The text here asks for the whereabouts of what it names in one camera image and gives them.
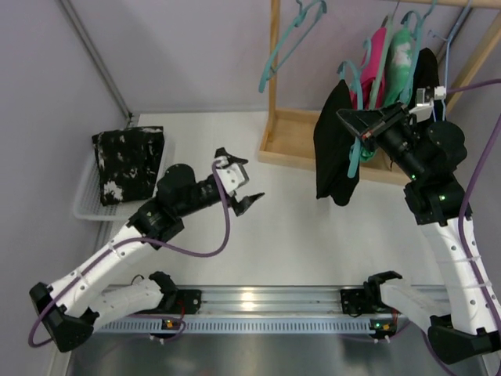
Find teal hanger with black trousers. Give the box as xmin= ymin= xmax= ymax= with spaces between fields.
xmin=337 ymin=60 xmax=375 ymax=179

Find black trousers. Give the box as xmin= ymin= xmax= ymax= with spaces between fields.
xmin=313 ymin=80 xmax=359 ymax=207
xmin=390 ymin=48 xmax=447 ymax=180

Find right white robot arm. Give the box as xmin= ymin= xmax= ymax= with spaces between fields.
xmin=337 ymin=103 xmax=500 ymax=365

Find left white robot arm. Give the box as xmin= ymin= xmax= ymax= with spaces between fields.
xmin=27 ymin=147 xmax=263 ymax=353

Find teal hanger with green trousers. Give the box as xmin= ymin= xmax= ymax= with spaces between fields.
xmin=399 ymin=0 xmax=437 ymax=104

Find grey-green hanger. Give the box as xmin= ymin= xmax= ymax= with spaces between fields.
xmin=369 ymin=14 xmax=394 ymax=110

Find pink trousers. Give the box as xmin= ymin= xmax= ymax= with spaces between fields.
xmin=351 ymin=27 xmax=387 ymax=110

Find black trousers on blue hanger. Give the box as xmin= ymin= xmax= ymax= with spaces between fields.
xmin=390 ymin=48 xmax=447 ymax=180

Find green patterned trousers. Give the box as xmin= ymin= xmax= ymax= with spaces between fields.
xmin=382 ymin=28 xmax=412 ymax=107

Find light blue hanger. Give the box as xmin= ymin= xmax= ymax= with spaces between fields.
xmin=428 ymin=0 xmax=474 ymax=123

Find empty teal hanger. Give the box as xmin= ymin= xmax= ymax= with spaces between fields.
xmin=258 ymin=0 xmax=327 ymax=93

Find wooden clothes rack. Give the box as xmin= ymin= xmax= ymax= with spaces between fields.
xmin=258 ymin=16 xmax=500 ymax=186

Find black white patterned garment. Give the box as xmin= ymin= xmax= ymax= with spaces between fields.
xmin=92 ymin=126 xmax=165 ymax=206

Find white plastic basket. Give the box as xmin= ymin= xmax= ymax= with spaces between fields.
xmin=73 ymin=137 xmax=168 ymax=221

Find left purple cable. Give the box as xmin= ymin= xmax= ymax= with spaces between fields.
xmin=27 ymin=160 xmax=232 ymax=349

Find purple cable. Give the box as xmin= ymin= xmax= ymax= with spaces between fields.
xmin=420 ymin=78 xmax=501 ymax=376
xmin=27 ymin=160 xmax=232 ymax=349

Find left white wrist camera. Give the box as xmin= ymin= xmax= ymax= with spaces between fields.
xmin=216 ymin=164 xmax=250 ymax=197

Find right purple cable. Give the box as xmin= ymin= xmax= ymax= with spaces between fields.
xmin=420 ymin=78 xmax=501 ymax=376

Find aluminium mounting rail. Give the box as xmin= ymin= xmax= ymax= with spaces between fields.
xmin=171 ymin=286 xmax=372 ymax=316

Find grey slotted cable duct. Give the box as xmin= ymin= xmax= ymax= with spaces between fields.
xmin=98 ymin=316 xmax=403 ymax=335

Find aluminium corner post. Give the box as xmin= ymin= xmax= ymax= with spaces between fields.
xmin=55 ymin=0 xmax=133 ymax=126

